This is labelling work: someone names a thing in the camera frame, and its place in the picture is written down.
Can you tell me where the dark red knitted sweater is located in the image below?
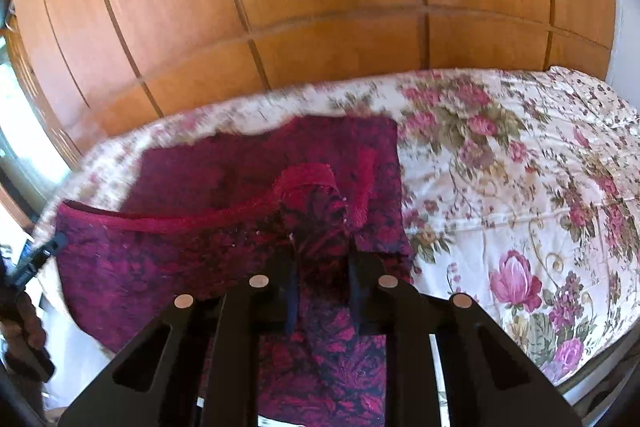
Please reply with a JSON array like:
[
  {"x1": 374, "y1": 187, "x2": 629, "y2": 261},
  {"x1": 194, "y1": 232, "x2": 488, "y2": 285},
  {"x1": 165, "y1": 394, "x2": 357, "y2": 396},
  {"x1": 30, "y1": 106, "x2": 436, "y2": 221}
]
[{"x1": 54, "y1": 114, "x2": 416, "y2": 427}]

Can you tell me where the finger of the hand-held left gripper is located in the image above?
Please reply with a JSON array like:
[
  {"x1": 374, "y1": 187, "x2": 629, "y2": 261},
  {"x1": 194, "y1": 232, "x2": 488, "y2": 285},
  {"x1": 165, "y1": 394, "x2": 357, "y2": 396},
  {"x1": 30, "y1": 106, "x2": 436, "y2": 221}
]
[{"x1": 14, "y1": 232, "x2": 68, "y2": 290}]

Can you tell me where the wooden wardrobe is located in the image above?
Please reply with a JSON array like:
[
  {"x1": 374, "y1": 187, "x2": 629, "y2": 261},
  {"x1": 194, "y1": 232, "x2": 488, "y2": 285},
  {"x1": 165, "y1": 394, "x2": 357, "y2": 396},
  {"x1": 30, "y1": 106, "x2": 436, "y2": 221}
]
[{"x1": 0, "y1": 0, "x2": 617, "y2": 228}]

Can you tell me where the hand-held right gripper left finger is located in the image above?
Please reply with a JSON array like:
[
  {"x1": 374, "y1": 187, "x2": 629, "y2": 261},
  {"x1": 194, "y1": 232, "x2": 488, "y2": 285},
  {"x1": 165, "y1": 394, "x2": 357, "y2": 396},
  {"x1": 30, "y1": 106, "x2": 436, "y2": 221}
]
[{"x1": 59, "y1": 250, "x2": 301, "y2": 427}]

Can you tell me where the bed frame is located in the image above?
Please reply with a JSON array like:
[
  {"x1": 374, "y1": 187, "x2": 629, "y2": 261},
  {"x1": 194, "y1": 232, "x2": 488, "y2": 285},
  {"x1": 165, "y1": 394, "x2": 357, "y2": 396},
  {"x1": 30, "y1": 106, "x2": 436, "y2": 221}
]
[{"x1": 560, "y1": 364, "x2": 640, "y2": 427}]

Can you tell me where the floral bed cover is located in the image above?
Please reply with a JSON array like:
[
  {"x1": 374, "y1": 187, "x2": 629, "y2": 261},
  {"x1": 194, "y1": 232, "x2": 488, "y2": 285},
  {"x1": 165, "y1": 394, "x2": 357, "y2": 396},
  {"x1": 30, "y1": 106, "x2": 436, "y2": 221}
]
[{"x1": 31, "y1": 66, "x2": 640, "y2": 427}]

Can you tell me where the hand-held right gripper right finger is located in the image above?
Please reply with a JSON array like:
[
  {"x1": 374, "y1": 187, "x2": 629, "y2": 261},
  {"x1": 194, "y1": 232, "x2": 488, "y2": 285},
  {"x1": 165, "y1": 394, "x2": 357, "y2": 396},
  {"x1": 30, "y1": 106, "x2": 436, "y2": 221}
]
[{"x1": 348, "y1": 241, "x2": 583, "y2": 427}]

